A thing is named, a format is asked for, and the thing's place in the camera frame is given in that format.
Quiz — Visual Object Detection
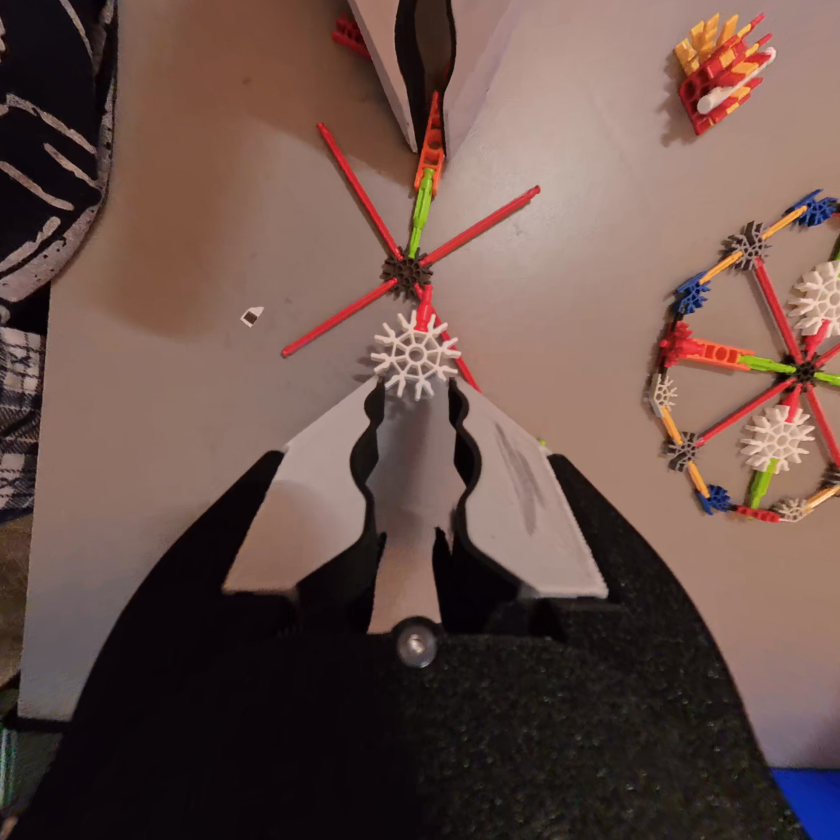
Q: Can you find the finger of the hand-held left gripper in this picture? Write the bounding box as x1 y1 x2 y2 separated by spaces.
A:
442 0 521 160
346 0 435 155

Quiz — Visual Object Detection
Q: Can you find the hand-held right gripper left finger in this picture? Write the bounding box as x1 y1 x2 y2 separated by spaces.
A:
222 378 388 634

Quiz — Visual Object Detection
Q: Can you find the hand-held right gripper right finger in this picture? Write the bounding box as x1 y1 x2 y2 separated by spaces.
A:
432 378 610 636

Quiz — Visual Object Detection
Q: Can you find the red fan connector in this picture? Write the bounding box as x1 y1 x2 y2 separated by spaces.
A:
331 13 374 61

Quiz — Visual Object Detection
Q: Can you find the orange bar connector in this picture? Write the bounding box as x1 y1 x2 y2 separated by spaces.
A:
413 91 448 193

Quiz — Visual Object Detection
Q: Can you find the long red rod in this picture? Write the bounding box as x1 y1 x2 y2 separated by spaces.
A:
433 315 482 393
419 185 542 263
315 122 404 260
281 279 400 358

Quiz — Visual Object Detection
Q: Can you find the green rod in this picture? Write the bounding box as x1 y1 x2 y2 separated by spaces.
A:
407 167 437 260

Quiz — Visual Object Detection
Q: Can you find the black hub connector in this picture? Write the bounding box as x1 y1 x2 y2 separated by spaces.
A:
382 252 433 301

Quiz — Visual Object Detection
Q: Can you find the stack of red yellow connectors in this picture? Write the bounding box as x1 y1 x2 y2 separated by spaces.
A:
672 12 778 137

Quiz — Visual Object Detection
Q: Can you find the colourful toy wheel model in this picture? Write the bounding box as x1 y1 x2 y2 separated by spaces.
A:
646 189 840 525

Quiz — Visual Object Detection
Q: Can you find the person's dark printed shirt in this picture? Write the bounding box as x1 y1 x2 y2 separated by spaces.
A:
0 0 120 306

